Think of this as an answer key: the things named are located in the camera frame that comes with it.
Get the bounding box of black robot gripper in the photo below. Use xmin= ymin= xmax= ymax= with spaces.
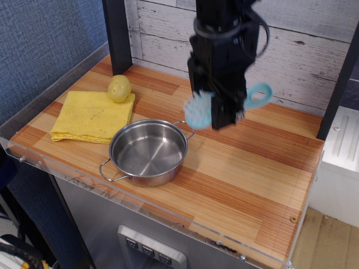
xmin=187 ymin=24 xmax=260 ymax=130

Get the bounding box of light blue brush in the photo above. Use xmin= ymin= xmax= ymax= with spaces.
xmin=183 ymin=83 xmax=273 ymax=129

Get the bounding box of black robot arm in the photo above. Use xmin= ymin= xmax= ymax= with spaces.
xmin=184 ymin=1 xmax=262 ymax=130

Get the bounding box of stainless steel pot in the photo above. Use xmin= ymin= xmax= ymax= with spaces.
xmin=99 ymin=119 xmax=195 ymax=187

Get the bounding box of yellow toy potato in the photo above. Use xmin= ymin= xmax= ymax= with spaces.
xmin=108 ymin=75 xmax=131 ymax=103

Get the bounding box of yellow folded cloth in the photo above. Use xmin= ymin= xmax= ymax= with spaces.
xmin=50 ymin=91 xmax=135 ymax=143

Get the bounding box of white appliance right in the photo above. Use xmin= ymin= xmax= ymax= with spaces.
xmin=309 ymin=106 xmax=358 ymax=227

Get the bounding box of stainless steel cabinet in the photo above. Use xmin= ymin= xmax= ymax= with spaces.
xmin=55 ymin=177 xmax=254 ymax=268

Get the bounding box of silver button control panel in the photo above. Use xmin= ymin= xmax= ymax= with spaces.
xmin=117 ymin=225 xmax=187 ymax=268

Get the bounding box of clear acrylic table guard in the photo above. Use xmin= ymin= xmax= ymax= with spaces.
xmin=1 ymin=128 xmax=323 ymax=268

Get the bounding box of yellow object bottom left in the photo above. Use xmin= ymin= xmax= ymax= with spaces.
xmin=20 ymin=260 xmax=44 ymax=269

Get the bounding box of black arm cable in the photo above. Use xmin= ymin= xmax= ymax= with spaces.
xmin=246 ymin=5 xmax=270 ymax=58

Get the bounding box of black vertical post right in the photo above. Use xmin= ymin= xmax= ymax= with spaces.
xmin=316 ymin=0 xmax=359 ymax=141

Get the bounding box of black vertical post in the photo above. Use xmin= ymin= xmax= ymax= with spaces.
xmin=316 ymin=0 xmax=359 ymax=141
xmin=102 ymin=0 xmax=132 ymax=75

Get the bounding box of black vertical post left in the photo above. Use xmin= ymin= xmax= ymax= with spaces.
xmin=102 ymin=0 xmax=132 ymax=75

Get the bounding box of grey metal side rail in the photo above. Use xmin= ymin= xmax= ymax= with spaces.
xmin=1 ymin=43 xmax=109 ymax=139

